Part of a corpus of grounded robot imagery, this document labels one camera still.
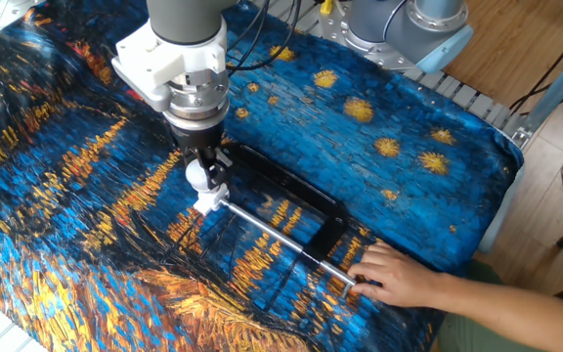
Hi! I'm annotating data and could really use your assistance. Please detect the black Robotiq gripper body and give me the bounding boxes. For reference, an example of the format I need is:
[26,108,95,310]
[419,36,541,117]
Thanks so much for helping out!
[169,122,226,155]

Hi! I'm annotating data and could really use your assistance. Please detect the white lamp socket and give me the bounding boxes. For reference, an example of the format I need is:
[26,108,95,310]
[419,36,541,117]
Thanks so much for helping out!
[193,184,231,216]

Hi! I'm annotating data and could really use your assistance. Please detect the black C-clamp with silver screw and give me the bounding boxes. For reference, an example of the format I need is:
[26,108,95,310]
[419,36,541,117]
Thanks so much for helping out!
[217,142,361,299]

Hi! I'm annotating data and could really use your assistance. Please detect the person's right forearm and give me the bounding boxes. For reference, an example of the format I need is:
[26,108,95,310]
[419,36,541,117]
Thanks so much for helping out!
[430,271,563,352]

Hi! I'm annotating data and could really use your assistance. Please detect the person's right hand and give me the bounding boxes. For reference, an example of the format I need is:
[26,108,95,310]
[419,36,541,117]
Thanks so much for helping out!
[347,241,443,310]

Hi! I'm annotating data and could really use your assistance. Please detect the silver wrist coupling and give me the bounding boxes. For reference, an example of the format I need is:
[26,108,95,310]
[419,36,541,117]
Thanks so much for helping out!
[162,67,232,132]

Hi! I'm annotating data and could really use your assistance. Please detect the starry night painting tablecloth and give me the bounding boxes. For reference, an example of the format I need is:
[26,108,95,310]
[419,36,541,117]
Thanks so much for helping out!
[0,0,526,352]

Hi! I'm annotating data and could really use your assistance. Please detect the green trousers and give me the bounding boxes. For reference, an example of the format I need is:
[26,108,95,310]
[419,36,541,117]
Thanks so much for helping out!
[437,258,556,352]

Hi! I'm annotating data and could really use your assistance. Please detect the white wrist mount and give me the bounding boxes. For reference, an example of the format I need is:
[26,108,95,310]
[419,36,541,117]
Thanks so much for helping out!
[110,17,229,113]

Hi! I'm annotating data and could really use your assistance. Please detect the black floor cable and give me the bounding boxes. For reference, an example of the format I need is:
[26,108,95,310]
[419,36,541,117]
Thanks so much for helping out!
[508,14,563,116]

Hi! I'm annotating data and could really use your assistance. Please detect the aluminium frame post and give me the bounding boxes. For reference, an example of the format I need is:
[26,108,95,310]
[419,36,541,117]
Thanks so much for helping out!
[510,43,563,148]

